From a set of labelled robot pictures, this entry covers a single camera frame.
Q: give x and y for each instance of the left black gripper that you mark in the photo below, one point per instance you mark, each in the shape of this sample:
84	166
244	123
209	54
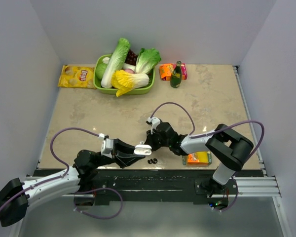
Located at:
127	160

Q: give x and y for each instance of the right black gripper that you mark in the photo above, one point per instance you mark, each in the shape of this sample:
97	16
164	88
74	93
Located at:
150	138

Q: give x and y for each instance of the white earbud charging case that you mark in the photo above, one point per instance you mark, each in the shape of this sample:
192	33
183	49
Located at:
143	149

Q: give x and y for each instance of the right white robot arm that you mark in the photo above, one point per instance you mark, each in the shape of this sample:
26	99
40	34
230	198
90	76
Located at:
230	147

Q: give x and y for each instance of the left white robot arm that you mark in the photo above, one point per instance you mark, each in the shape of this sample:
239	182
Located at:
16	196

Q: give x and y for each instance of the orange sponge pack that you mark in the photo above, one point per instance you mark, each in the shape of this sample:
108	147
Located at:
198	159

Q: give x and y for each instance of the green glass bottle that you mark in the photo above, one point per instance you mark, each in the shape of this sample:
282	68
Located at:
176	76

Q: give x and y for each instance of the orange snack box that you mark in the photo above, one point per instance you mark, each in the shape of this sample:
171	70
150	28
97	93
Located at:
165	71

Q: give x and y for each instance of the yellow napa cabbage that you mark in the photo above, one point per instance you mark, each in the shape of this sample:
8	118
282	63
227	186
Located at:
125	82

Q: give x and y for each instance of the pink snack box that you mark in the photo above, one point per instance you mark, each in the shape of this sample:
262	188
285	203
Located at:
184	71

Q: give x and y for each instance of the green lettuce leaf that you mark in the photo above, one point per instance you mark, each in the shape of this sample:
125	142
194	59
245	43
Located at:
147	60

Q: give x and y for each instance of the dark red grapes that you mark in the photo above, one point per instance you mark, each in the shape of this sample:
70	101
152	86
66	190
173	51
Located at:
131	58

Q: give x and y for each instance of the green round cabbage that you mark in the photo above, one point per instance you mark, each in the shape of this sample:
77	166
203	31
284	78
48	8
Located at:
100	69

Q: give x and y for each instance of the tall green napa cabbage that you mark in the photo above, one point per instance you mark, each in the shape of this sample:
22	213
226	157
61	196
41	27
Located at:
116	61

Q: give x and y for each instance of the yellow Lays chips bag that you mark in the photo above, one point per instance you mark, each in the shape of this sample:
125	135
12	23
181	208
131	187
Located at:
76	77

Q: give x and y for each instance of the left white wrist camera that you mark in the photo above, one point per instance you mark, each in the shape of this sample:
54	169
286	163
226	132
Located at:
107	145

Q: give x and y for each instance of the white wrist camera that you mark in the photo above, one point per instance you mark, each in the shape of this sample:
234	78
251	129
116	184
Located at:
107	145
153	122

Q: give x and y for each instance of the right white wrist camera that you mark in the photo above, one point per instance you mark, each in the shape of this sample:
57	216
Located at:
153	122

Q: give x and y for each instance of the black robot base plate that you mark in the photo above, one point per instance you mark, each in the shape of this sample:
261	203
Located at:
104	178

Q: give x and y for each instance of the aluminium rail right edge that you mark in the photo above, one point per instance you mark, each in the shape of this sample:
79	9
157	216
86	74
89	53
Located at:
261	162

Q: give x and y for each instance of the aluminium front rail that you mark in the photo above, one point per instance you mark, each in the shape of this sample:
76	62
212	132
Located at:
244	186

